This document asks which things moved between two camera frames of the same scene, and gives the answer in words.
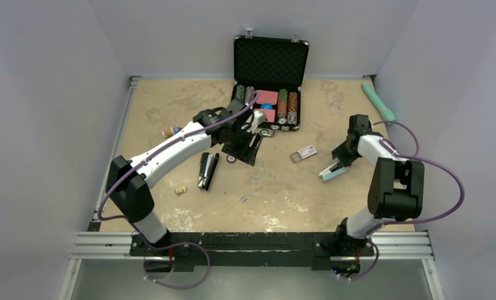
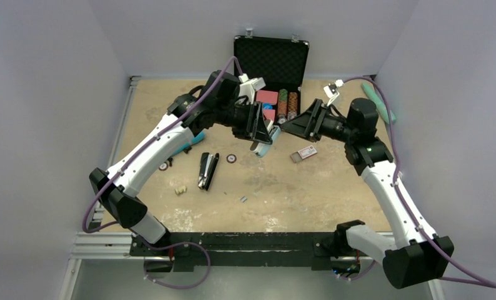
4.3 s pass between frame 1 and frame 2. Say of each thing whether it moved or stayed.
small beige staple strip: stayed
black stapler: stayed
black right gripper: moved
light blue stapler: moved
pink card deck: stayed
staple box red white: stayed
